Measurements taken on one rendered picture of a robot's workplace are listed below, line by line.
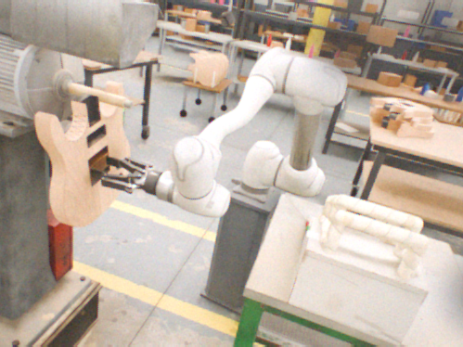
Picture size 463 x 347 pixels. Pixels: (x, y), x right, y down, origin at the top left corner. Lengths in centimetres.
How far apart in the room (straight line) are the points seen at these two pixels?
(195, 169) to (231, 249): 116
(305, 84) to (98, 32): 67
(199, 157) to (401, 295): 55
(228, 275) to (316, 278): 121
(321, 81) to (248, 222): 87
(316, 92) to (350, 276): 64
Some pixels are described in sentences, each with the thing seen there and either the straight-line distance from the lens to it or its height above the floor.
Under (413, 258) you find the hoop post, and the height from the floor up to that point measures 116.
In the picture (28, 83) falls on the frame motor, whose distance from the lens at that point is 118.
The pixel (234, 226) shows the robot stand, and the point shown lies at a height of 53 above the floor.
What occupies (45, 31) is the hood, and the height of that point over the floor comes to 143.
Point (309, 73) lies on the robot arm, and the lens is 129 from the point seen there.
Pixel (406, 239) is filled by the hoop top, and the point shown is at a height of 120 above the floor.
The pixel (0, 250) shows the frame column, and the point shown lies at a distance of 161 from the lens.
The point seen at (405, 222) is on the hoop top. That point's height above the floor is 120.
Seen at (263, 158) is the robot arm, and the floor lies 93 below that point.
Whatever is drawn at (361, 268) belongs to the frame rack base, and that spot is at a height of 110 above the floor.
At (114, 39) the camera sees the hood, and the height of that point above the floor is 145.
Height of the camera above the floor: 159
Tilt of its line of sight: 26 degrees down
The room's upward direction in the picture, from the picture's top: 12 degrees clockwise
